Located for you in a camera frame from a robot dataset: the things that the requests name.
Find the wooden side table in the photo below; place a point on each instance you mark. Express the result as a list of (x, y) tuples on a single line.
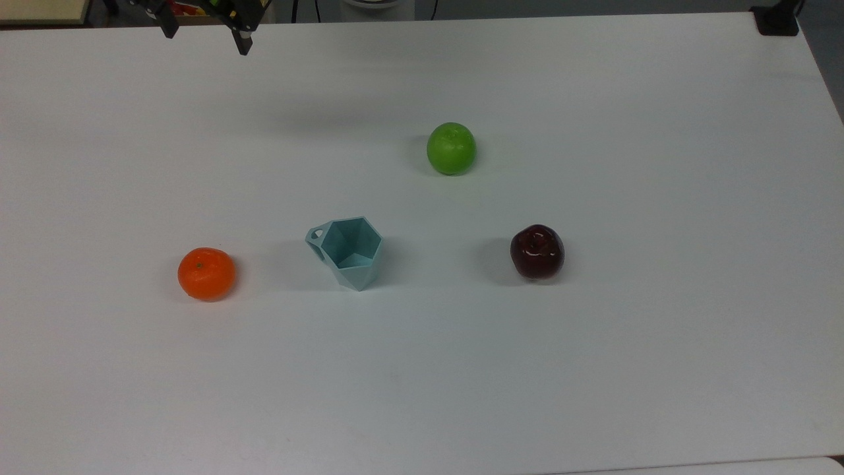
[(41, 10)]

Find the light blue faceted mug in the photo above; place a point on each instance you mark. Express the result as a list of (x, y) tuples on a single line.
[(348, 253)]

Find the orange mandarin fruit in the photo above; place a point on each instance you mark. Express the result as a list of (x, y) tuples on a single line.
[(206, 274)]

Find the black table clamp mount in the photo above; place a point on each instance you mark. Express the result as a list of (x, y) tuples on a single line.
[(777, 20)]

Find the dark red apple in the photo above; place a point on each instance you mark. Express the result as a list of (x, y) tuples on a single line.
[(537, 252)]

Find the green apple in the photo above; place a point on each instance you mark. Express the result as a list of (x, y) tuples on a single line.
[(451, 148)]

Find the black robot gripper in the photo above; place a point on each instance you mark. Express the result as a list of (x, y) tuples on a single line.
[(227, 9)]

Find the basket with fruit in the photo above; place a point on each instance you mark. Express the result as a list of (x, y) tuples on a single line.
[(191, 12)]

